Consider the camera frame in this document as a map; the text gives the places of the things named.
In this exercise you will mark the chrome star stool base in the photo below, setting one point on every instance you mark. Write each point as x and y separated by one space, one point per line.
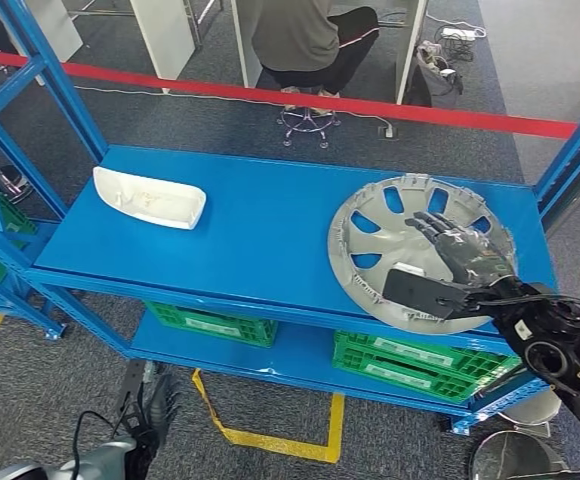
307 122

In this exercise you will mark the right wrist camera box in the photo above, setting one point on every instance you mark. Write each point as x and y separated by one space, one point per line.
420 291

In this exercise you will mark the dark backpack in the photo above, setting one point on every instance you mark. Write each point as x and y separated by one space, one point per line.
433 79

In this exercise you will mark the grey plastic wheel hubcap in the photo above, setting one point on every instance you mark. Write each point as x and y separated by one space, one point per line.
374 265

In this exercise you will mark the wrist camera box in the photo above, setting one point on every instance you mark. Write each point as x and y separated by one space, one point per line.
131 397
420 291

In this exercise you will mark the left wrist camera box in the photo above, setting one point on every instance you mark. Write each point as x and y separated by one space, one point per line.
131 397

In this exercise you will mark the floor power socket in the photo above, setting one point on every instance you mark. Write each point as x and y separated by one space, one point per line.
388 131

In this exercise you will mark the black shelf caster wheel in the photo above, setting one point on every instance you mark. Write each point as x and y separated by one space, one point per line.
445 424

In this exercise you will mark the white plastic trim part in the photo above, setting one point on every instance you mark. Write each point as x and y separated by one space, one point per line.
150 199

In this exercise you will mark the blue metal shelf rack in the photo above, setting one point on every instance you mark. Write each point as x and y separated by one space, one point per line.
270 232
40 321

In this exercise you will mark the white power strip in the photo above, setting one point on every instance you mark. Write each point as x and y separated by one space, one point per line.
462 32

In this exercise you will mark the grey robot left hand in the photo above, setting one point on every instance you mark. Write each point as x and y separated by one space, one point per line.
162 404

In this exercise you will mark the white desk panel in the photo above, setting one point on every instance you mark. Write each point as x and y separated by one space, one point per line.
162 33
54 30

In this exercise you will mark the red barrier tape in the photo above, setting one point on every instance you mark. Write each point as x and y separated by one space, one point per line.
220 91

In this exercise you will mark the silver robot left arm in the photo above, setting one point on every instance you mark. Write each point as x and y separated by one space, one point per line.
100 464

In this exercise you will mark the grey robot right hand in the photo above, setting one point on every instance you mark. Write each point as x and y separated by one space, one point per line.
470 255

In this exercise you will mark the person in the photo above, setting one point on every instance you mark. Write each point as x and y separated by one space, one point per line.
294 33

